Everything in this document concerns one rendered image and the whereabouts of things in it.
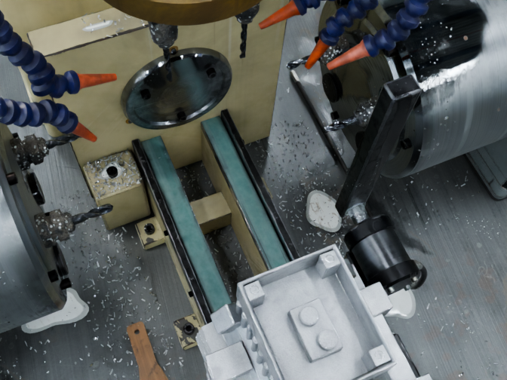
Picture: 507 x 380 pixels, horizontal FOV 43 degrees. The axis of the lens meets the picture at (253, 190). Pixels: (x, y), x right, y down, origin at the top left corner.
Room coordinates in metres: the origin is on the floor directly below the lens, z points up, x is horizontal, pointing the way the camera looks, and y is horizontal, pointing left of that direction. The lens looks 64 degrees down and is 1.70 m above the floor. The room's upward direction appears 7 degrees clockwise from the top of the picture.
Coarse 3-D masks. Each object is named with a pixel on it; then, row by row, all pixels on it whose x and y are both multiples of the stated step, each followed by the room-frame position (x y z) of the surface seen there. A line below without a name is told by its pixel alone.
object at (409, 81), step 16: (400, 80) 0.34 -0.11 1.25; (384, 96) 0.33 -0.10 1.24; (400, 96) 0.33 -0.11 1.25; (416, 96) 0.33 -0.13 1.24; (384, 112) 0.32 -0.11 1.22; (400, 112) 0.33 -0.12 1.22; (368, 128) 0.33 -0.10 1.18; (384, 128) 0.32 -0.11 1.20; (400, 128) 0.33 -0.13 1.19; (368, 144) 0.33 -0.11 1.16; (384, 144) 0.33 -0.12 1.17; (368, 160) 0.32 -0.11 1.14; (384, 160) 0.33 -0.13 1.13; (352, 176) 0.33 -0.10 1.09; (368, 176) 0.33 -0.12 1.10; (352, 192) 0.32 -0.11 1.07; (368, 192) 0.33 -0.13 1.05; (336, 208) 0.33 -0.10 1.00
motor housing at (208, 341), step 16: (384, 320) 0.18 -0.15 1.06; (208, 336) 0.15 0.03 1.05; (224, 336) 0.15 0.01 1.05; (240, 336) 0.15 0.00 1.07; (384, 336) 0.17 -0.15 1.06; (208, 352) 0.13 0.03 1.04; (256, 352) 0.13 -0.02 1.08; (400, 352) 0.15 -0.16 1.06; (256, 368) 0.12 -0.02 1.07; (400, 368) 0.14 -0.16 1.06
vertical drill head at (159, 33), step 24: (120, 0) 0.33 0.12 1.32; (144, 0) 0.33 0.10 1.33; (168, 0) 0.33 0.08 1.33; (192, 0) 0.33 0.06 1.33; (216, 0) 0.33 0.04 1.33; (240, 0) 0.34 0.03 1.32; (168, 24) 0.33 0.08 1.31; (192, 24) 0.33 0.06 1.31; (168, 48) 0.35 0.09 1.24; (240, 48) 0.39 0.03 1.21; (168, 72) 0.35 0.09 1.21
